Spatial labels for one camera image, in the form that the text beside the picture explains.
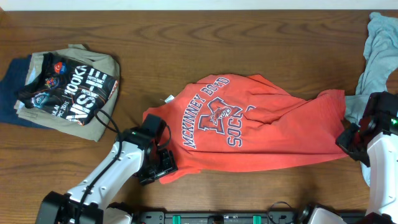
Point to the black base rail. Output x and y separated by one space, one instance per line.
280 212

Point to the black printed folded shirt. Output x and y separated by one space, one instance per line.
68 89

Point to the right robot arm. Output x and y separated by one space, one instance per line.
373 141

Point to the grey t-shirt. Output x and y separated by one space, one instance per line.
380 52

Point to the navy folded garment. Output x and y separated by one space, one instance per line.
13 81

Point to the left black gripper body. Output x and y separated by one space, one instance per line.
166 162

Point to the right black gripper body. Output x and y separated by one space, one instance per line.
348 143

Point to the red printed t-shirt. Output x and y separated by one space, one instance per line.
234 123

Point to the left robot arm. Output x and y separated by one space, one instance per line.
136 152

